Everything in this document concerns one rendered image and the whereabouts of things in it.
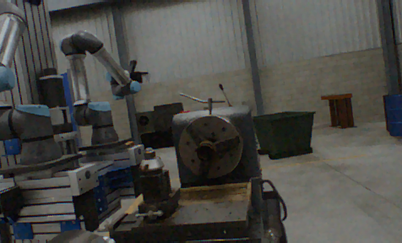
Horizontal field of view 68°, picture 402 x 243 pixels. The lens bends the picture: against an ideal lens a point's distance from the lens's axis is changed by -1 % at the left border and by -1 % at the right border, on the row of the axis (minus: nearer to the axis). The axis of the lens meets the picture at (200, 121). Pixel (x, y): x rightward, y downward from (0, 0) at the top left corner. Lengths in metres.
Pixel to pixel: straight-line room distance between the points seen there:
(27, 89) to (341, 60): 11.52
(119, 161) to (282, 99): 10.28
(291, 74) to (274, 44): 1.30
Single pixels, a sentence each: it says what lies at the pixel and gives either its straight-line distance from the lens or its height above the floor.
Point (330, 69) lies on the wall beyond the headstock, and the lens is 12.16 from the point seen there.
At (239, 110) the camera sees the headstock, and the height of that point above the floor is 1.24.
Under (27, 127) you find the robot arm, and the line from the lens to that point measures 1.31.
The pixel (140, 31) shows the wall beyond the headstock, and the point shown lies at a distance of 12.18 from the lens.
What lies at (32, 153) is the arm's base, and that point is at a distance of 1.30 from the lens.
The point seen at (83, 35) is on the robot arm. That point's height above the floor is 1.76.
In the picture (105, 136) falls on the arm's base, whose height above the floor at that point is 1.20.
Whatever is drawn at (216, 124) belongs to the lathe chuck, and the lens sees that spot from 1.46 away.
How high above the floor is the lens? 1.29
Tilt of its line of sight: 3 degrees down
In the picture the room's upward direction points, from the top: 8 degrees counter-clockwise
